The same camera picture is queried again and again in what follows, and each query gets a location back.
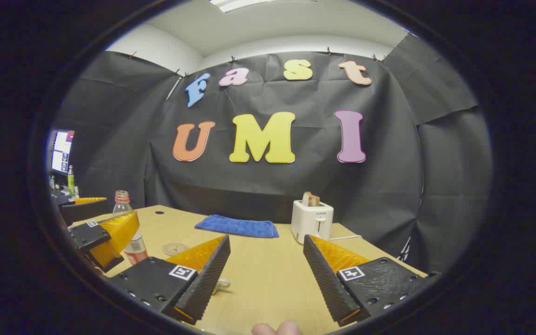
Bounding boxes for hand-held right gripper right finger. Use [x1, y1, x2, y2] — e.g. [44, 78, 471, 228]
[303, 234, 440, 327]

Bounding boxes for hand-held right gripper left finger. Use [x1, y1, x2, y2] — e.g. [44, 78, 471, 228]
[107, 235, 231, 325]

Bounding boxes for clear plastic water bottle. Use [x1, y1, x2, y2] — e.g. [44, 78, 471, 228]
[112, 190, 148, 266]

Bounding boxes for round glass coaster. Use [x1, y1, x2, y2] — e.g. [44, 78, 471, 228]
[161, 242, 189, 256]

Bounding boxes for white toaster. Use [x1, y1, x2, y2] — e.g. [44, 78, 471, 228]
[291, 199, 334, 245]

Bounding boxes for computer monitor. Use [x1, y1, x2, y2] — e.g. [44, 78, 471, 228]
[50, 129, 75, 176]

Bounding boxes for blue folded towel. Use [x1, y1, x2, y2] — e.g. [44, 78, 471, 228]
[194, 214, 280, 239]

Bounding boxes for black backdrop cloth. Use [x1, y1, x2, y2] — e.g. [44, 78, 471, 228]
[47, 35, 494, 275]

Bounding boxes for ceiling light panel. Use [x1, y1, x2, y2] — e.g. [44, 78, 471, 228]
[210, 0, 317, 13]

